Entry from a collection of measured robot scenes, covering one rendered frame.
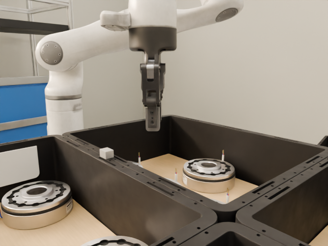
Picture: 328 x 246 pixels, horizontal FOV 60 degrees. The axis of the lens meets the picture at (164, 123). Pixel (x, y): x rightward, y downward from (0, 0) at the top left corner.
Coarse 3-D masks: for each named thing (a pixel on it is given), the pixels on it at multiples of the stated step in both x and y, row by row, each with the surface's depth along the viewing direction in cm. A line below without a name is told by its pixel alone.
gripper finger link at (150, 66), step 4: (148, 60) 42; (152, 60) 42; (148, 64) 39; (152, 64) 39; (148, 68) 39; (152, 68) 39; (148, 72) 39; (152, 72) 39; (148, 76) 40; (152, 76) 39
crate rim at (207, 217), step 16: (0, 144) 48; (16, 144) 49; (64, 144) 50; (80, 144) 48; (96, 160) 42; (128, 176) 36; (144, 176) 35; (160, 192) 31; (176, 192) 31; (192, 208) 28; (208, 208) 28; (192, 224) 25; (208, 224) 25; (160, 240) 23; (176, 240) 23
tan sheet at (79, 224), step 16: (0, 208) 47; (80, 208) 47; (0, 224) 43; (64, 224) 43; (80, 224) 43; (96, 224) 43; (0, 240) 39; (16, 240) 39; (32, 240) 39; (48, 240) 39; (64, 240) 39; (80, 240) 39
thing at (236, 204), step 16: (96, 128) 59; (224, 128) 61; (304, 144) 48; (112, 160) 41; (320, 160) 41; (160, 176) 35; (288, 176) 35; (192, 192) 31; (256, 192) 32; (224, 208) 28; (240, 208) 28
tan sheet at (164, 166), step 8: (152, 160) 69; (160, 160) 69; (168, 160) 69; (176, 160) 69; (184, 160) 69; (144, 168) 64; (152, 168) 64; (160, 168) 64; (168, 168) 64; (168, 176) 60; (240, 184) 56; (248, 184) 56; (200, 192) 53; (224, 192) 53; (232, 192) 53; (240, 192) 53; (224, 200) 50; (232, 200) 50
